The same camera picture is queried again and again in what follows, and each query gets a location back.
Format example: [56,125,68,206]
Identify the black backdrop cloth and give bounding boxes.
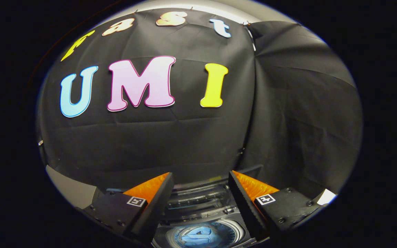
[36,8,363,200]

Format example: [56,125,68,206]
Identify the dark grey washing machine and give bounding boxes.
[152,214,268,248]

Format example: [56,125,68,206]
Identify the white panel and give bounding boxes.
[317,188,337,206]

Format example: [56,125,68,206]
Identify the dark washing machine lid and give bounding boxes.
[166,165,264,224]

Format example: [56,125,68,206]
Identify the light blue polo shirt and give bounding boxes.
[180,224,221,247]

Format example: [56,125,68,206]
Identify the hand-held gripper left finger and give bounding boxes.
[82,172,175,243]

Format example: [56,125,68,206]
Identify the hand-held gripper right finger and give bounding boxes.
[228,170,323,241]

